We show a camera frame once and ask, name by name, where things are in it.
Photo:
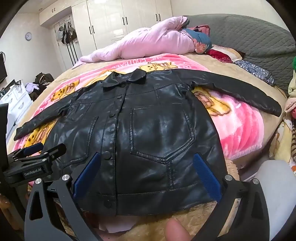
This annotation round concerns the yellow cartoon print quilt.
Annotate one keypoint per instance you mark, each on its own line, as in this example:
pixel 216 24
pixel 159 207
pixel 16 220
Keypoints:
pixel 281 141

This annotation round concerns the white drawer cabinet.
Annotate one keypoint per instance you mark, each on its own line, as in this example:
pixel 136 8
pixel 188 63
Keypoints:
pixel 16 97

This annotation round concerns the brown fluffy blanket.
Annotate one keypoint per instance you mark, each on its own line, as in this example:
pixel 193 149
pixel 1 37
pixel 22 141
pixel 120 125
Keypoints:
pixel 143 224

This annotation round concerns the beige plush bed blanket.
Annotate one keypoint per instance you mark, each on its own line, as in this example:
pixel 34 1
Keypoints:
pixel 231 69

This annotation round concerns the pink cartoon printed blanket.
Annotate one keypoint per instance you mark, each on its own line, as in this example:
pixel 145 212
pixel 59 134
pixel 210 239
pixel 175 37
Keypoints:
pixel 238 129

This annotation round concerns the person's leg in light pants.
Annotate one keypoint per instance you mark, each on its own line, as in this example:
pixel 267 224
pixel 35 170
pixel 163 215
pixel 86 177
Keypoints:
pixel 277 197

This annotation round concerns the hanging bags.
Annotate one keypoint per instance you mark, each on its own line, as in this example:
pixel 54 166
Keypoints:
pixel 67 33

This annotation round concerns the grey quilted headboard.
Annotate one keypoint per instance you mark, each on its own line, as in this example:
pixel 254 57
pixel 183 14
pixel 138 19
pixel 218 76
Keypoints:
pixel 249 34

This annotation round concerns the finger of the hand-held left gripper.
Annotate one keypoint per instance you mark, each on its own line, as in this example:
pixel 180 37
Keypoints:
pixel 32 148
pixel 55 149

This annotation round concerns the black leather jacket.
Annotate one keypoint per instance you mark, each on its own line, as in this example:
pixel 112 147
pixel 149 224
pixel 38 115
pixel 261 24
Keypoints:
pixel 150 129

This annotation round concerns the dark bag pile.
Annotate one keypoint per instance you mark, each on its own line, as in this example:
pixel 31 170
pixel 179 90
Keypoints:
pixel 44 80

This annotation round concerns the black flat screen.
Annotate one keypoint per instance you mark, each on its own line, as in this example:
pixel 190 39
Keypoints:
pixel 2 68

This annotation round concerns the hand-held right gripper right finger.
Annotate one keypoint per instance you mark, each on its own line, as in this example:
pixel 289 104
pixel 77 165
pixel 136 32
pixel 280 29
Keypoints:
pixel 206 176

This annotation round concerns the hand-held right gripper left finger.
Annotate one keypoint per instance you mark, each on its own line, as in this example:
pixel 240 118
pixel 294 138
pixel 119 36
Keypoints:
pixel 86 176

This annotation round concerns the white door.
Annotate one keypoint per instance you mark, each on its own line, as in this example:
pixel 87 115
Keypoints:
pixel 69 55

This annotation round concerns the pink quilt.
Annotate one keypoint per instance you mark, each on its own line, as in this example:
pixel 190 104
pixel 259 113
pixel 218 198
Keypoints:
pixel 148 41

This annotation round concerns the blue floral pillow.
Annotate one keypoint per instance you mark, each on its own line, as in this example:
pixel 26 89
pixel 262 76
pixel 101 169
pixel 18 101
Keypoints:
pixel 201 39

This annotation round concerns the cream plush toy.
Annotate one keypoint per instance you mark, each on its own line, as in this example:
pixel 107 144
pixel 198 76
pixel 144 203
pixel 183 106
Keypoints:
pixel 292 83

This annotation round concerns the person's right hand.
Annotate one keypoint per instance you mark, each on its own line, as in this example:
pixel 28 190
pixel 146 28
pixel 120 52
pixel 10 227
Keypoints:
pixel 177 230

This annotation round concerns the blue white patterned cloth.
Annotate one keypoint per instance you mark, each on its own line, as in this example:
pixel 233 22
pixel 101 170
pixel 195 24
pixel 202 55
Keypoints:
pixel 256 71

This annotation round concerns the red and cream pillow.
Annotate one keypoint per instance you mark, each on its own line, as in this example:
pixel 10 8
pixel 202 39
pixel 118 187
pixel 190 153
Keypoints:
pixel 219 55

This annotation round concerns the white wardrobe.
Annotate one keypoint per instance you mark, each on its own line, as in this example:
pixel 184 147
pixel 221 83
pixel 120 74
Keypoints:
pixel 104 18

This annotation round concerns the round wall clock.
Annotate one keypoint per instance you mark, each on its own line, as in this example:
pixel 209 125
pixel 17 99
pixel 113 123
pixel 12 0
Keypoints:
pixel 28 36

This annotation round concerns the lilac cloth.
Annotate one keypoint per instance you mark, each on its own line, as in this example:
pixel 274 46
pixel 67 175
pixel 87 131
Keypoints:
pixel 32 87

